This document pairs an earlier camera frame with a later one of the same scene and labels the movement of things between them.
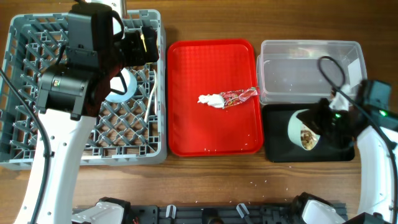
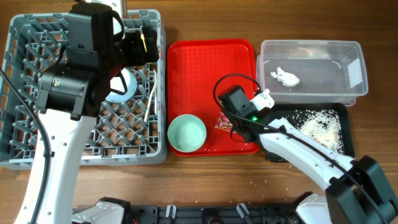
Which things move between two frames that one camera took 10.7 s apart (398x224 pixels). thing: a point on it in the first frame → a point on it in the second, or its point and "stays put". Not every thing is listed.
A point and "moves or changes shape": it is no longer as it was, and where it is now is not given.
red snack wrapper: (232, 98) moves or changes shape
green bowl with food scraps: (301, 134) → (186, 132)
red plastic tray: (196, 68) stays put
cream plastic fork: (156, 105) stays put
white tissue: (212, 99) → (288, 79)
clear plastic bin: (306, 71) stays put
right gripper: (310, 117) → (230, 119)
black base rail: (217, 214) stays put
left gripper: (138, 56) stays put
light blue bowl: (122, 87) stays put
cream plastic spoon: (151, 94) stays put
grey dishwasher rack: (132, 132) stays put
